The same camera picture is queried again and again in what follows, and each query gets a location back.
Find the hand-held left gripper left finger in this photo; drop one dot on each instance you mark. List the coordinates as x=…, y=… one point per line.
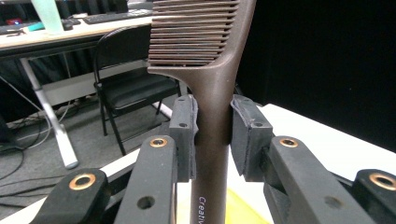
x=155, y=174

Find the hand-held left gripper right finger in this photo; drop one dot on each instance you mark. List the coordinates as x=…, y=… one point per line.
x=295, y=174

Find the black spatula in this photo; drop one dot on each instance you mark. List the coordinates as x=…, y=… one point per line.
x=214, y=109

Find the white table mat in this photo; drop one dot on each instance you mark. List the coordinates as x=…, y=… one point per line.
x=327, y=149

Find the black folding chair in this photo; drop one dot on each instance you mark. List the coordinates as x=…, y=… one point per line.
x=134, y=90

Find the dark curtain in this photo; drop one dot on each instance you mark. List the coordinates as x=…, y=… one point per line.
x=327, y=62

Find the white desk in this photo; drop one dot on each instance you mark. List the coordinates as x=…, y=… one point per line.
x=77, y=32

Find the black keyboard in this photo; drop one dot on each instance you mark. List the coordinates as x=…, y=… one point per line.
x=118, y=16

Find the small teal object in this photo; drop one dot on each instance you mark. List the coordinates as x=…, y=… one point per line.
x=35, y=27

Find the small red object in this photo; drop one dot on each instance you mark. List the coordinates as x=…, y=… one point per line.
x=14, y=21

